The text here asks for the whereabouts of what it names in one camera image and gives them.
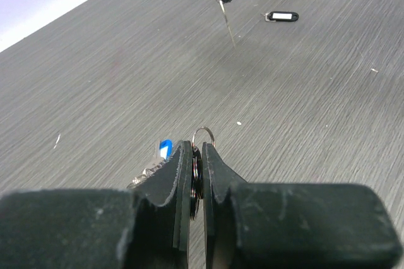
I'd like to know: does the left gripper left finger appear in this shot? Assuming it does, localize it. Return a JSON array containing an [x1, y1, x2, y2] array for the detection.
[[1, 141, 192, 268]]

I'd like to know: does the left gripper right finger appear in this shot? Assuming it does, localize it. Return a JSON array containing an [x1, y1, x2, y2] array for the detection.
[[202, 143, 403, 268]]

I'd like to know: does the black key fob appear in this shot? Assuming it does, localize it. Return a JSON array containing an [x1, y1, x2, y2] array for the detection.
[[263, 11, 299, 22]]

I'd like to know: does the grey keyring holder red handle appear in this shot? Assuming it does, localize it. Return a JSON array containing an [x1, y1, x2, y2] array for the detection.
[[127, 126, 215, 220]]

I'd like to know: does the blue key tag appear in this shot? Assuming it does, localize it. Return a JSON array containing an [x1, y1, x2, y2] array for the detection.
[[157, 140, 173, 160]]

